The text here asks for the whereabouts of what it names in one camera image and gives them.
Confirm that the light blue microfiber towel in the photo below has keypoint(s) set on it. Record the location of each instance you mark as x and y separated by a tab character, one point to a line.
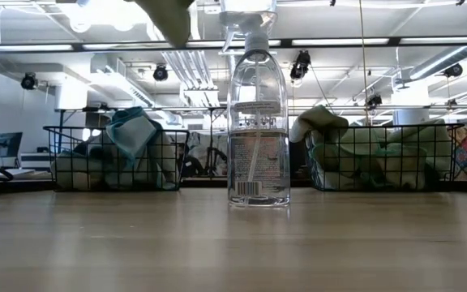
162	162

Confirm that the pale green microfiber towel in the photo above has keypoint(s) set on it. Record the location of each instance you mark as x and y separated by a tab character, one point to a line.
318	119

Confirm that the clear spray bottle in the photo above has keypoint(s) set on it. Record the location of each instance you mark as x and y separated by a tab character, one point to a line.
258	162

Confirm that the black ceiling spotlight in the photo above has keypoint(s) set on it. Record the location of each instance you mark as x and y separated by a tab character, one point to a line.
160	73
28	81
300	65
453	70
373	101

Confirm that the white box stack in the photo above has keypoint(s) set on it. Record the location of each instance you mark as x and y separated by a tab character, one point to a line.
35	160

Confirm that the black monitor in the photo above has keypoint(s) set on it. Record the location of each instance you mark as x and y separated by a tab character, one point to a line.
8	144

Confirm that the silver ventilation duct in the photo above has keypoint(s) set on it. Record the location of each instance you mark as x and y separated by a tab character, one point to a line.
452	61

